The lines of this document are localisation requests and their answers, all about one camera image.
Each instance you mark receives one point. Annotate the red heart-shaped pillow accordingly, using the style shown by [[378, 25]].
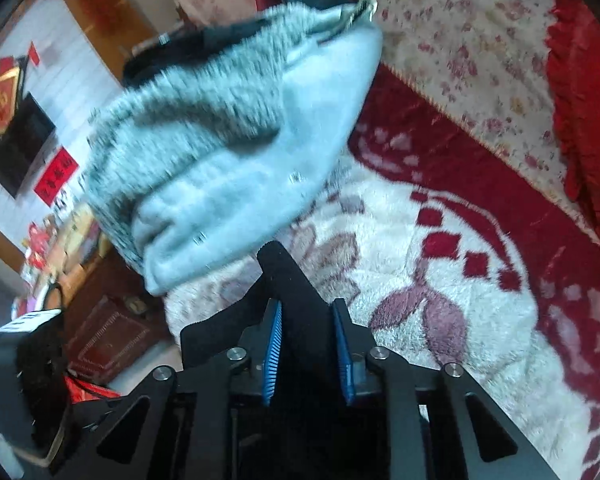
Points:
[[573, 74]]

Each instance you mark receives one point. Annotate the red paper wall decoration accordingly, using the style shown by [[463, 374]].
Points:
[[58, 172]]

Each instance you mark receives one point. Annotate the light blue fleece jacket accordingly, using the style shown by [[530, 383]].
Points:
[[207, 161]]

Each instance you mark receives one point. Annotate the floral beige quilt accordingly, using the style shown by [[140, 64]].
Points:
[[483, 63]]

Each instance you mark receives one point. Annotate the red and white floral blanket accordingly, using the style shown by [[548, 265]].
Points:
[[447, 254]]

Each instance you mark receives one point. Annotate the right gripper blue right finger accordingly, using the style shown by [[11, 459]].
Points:
[[341, 322]]

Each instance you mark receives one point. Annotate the brown wooden cabinet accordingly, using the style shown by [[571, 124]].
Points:
[[111, 322]]

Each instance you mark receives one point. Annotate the black wall television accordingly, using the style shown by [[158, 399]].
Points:
[[24, 137]]

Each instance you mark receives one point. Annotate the black folded garment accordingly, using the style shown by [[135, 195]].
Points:
[[188, 46]]

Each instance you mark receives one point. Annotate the black pants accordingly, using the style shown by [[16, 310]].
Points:
[[290, 333]]

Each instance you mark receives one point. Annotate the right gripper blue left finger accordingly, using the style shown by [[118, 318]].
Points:
[[274, 339]]

